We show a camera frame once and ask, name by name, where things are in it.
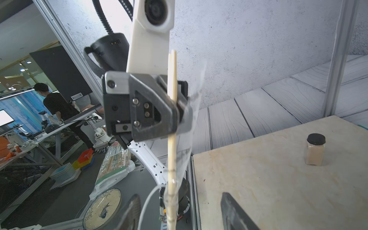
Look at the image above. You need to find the toothpick jar black lid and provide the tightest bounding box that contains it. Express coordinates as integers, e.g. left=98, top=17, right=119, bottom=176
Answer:
left=304, top=133, right=327, bottom=166

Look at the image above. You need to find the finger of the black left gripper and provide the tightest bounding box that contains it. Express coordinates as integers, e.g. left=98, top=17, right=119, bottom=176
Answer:
left=128, top=74, right=180, bottom=142
left=156, top=75, right=193, bottom=135

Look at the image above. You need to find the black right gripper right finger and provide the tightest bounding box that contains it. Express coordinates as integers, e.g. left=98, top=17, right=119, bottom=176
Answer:
left=220, top=192, right=260, bottom=230

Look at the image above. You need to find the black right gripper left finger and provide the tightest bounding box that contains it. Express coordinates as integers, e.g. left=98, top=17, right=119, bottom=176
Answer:
left=115, top=194, right=141, bottom=230

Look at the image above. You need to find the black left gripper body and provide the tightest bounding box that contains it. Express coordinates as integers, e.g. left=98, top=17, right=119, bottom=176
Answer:
left=102, top=71, right=132, bottom=135

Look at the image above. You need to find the person in black shirt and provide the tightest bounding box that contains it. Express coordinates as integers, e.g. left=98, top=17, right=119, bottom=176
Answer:
left=34, top=83, right=94, bottom=149

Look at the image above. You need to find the round wall clock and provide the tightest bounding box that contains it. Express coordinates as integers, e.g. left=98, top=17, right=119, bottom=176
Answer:
left=82, top=188, right=121, bottom=230

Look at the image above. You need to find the metal corner post left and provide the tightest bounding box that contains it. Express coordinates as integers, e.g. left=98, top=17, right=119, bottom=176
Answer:
left=322, top=0, right=360, bottom=117

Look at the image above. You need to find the chopsticks pair one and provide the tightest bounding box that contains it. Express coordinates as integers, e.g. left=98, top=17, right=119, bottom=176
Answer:
left=165, top=50, right=178, bottom=230

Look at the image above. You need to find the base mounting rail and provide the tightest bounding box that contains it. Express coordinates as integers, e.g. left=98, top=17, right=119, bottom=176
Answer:
left=176, top=153, right=202, bottom=230

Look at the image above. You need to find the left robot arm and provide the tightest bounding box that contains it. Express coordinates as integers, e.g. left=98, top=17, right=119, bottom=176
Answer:
left=84, top=1, right=194, bottom=148

